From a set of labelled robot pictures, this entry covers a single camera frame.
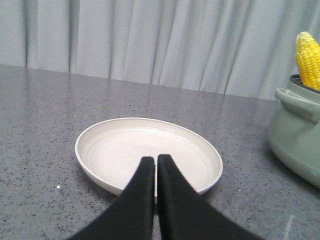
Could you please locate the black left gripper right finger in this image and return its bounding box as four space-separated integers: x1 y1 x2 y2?
157 154 260 240

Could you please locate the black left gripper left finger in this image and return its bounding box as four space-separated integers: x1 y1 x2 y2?
70 157 155 240

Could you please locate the beige round plate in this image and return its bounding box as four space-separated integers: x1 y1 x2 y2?
74 117 223 196

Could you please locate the yellow corn cob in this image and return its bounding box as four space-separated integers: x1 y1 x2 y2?
295 31 320 90

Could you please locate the grey pleated curtain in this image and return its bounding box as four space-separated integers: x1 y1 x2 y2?
0 0 320 100

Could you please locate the green pot with handles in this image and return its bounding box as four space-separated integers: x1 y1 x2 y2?
267 74 320 187

